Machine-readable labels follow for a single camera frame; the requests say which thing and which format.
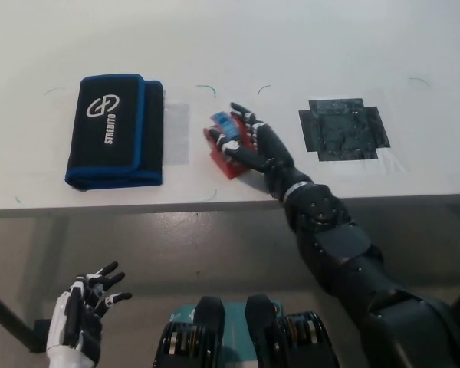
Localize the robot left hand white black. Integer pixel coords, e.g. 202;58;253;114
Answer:
45;261;133;368

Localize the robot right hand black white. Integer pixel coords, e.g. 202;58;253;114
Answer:
209;101;312;201

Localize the red tape dispenser blue label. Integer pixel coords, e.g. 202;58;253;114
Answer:
202;110;255;181

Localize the black tape patch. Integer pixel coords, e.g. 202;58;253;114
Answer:
297;97;391;162

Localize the clear tape patch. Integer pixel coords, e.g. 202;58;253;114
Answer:
163;101;191;166

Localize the black notebook case blue trim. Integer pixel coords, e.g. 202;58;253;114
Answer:
64;73;166;192

